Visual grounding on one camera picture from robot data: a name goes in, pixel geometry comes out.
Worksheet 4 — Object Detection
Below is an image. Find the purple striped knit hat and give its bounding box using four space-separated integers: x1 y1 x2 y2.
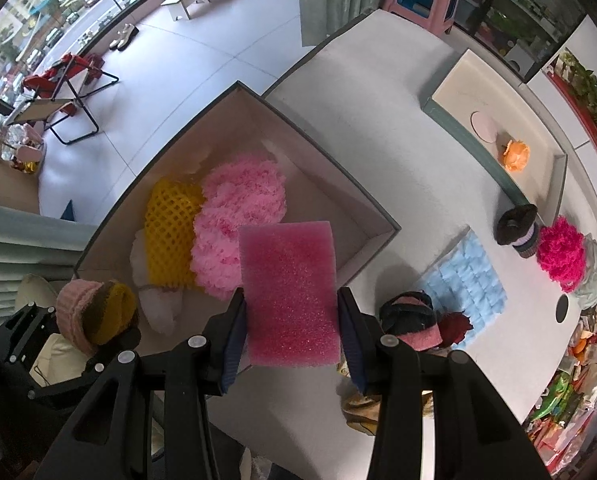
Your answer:
495 203 541 260

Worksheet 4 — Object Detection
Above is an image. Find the round pale pink pad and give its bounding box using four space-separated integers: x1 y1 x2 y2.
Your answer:
471 111 499 143

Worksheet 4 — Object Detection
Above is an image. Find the glass display cabinet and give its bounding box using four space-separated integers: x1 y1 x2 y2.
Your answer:
458 0 586 81

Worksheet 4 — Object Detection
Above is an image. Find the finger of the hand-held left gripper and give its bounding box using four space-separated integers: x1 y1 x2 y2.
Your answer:
1 302 59 361
28 332 142 401

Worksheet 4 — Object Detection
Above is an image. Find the pile of snack packets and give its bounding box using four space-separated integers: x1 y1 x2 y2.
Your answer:
525 305 597 476

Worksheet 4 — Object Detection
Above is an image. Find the green potted plant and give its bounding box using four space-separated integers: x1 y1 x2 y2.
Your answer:
561 50 597 126

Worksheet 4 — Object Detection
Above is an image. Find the plain pink sponge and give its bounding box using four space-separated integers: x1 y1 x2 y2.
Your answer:
238 221 341 368

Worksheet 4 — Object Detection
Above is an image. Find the pale green curtain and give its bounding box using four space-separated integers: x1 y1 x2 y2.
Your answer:
0 202 99 311
298 0 404 50

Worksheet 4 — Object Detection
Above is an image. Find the small white stool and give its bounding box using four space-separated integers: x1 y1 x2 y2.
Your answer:
161 0 210 22

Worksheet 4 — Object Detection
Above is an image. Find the light pink fluffy ball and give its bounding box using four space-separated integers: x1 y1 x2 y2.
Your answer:
191 152 288 302

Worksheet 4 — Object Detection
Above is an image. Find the orange foam flower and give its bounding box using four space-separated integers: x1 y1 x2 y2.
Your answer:
498 139 531 171

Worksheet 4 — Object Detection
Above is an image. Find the red shelf cloth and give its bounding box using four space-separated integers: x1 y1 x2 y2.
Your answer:
548 67 597 181

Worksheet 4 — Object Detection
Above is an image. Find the magenta fluffy ball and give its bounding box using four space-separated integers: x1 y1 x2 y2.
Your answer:
535 216 588 293

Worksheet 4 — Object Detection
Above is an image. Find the yellow foam net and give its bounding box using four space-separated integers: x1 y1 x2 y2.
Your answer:
145 177 206 288

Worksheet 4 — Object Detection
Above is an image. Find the deep grey cardboard box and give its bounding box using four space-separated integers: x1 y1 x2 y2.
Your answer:
73 80 401 376

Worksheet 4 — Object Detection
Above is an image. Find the cream sofa cushion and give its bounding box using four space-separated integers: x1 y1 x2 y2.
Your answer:
14 274 96 388

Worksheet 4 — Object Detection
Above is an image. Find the light blue chenille mat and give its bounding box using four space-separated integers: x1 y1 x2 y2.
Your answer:
411 227 509 348

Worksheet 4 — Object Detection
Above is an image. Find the tan cloth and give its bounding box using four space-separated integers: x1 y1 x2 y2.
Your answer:
339 360 435 436

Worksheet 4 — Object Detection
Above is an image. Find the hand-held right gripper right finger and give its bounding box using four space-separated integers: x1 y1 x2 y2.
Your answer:
335 287 551 480

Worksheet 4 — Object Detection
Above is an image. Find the black table grommet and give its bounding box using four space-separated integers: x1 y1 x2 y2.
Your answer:
555 294 582 324

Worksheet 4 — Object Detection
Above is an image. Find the shallow grey tray box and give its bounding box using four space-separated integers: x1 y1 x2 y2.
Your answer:
422 49 569 226

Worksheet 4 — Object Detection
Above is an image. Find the dark red fabric flower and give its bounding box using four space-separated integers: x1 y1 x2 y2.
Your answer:
437 311 474 348

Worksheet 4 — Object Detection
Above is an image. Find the pale green bath loofah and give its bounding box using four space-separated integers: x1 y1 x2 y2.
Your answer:
573 232 597 306

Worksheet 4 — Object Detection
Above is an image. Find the small grey stool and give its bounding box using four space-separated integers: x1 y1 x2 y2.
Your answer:
505 42 529 73

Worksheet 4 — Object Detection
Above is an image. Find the black and pink knit hat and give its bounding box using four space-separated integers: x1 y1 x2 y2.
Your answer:
379 294 444 353

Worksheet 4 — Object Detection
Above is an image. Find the white foam net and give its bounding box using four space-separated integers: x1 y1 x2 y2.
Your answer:
130 230 184 335

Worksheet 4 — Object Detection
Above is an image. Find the pink and mustard knit hat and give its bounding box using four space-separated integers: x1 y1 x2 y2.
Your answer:
56 280 139 358

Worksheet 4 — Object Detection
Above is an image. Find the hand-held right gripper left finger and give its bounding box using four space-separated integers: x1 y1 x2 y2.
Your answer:
33 287 252 480

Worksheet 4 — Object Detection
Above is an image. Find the red folding chair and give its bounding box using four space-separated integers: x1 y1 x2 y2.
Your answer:
6 52 120 146

